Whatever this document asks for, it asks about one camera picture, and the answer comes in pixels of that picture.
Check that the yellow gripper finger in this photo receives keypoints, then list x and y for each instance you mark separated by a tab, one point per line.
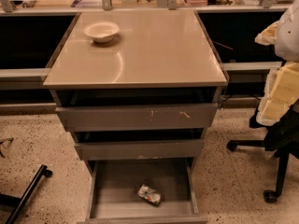
281	91
268	35

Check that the middle grey drawer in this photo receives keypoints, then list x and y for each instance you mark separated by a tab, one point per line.
139	150

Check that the top grey drawer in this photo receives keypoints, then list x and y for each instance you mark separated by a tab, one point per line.
136	117

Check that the white bowl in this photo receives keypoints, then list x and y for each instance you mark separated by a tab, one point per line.
101	31

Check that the black office chair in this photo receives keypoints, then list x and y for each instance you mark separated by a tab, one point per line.
283	139

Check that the open bottom grey drawer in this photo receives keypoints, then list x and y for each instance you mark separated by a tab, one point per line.
115	184

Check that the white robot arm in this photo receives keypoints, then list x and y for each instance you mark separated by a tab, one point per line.
287	35

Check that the black chair base leg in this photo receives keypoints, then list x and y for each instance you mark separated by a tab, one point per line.
17	203

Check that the grey drawer cabinet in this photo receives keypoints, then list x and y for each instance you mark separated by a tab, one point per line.
158	57

